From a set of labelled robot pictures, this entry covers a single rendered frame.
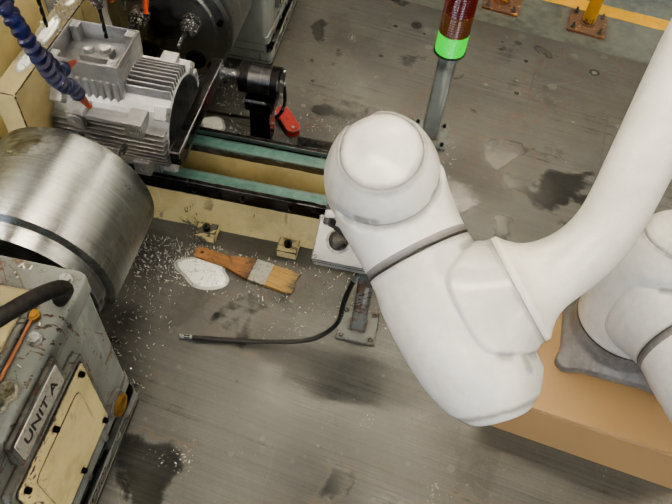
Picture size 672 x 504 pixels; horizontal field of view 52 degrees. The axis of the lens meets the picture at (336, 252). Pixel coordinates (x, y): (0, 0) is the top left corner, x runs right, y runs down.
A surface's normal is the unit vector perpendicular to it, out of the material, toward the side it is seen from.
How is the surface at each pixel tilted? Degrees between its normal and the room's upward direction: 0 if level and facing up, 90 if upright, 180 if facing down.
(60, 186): 21
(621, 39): 0
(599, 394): 4
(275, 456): 0
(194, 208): 90
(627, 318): 86
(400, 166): 30
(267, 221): 90
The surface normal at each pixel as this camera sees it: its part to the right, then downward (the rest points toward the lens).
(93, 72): -0.19, 0.78
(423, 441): 0.07, -0.59
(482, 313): -0.12, -0.07
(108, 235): 0.89, -0.11
